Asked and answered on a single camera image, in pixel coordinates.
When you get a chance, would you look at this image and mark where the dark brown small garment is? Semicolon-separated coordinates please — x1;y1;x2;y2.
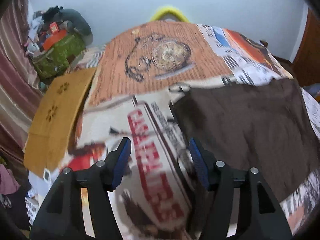
172;79;319;200

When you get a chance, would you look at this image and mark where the small white device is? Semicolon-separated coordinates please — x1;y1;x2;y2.
43;168;52;183

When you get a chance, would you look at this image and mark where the pink cloth pile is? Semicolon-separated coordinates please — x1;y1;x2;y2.
0;164;20;195

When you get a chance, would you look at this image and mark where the striped maroon curtain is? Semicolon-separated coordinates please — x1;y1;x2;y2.
1;0;42;164

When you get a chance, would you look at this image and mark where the printed newspaper-pattern bed cover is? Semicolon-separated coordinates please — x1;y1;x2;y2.
30;21;319;239

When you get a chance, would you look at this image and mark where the blue-grey cloth on floor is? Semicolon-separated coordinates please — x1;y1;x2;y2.
303;83;320;103

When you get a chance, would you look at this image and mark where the green fabric storage bag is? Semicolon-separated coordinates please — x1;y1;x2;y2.
32;33;85;81

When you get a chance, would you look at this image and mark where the brown wooden door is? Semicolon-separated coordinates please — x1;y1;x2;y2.
292;9;320;87

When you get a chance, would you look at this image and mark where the orange box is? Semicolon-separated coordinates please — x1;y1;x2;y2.
43;29;67;50

